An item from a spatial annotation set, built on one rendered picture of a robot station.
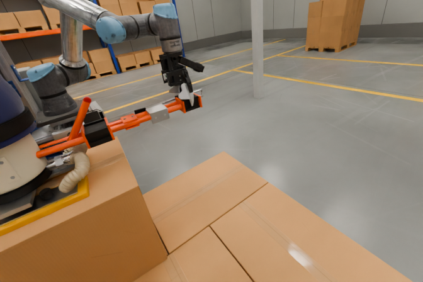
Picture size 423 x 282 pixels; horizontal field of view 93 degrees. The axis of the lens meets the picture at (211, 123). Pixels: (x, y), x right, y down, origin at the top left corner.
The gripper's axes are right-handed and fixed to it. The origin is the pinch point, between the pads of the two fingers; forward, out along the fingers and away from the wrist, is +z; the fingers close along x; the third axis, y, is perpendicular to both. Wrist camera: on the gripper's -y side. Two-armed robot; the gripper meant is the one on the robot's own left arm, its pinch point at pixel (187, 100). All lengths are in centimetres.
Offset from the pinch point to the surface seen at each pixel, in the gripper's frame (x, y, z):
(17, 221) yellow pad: 14, 60, 11
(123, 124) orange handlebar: 3.3, 27.0, -0.5
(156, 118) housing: 4.1, 15.5, 1.3
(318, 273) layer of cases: 58, -12, 53
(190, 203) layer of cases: 2, 10, 53
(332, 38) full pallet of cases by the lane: -270, -584, 67
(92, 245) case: 21, 48, 26
